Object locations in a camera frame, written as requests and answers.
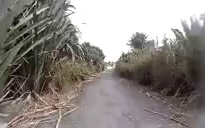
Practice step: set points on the dry cane stalk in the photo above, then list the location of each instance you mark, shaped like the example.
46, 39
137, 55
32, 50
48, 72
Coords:
163, 116

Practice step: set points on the dry cane litter strip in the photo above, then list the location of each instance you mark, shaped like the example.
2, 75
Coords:
181, 98
40, 107

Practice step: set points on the row of cane and bushes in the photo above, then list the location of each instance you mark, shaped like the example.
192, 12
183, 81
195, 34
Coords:
156, 70

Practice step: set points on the grey dirt path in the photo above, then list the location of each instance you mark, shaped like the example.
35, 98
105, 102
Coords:
106, 103

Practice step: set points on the dark round tree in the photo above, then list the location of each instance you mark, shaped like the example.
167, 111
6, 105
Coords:
138, 40

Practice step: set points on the tall green cane plants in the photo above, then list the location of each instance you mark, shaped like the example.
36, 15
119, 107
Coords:
33, 43

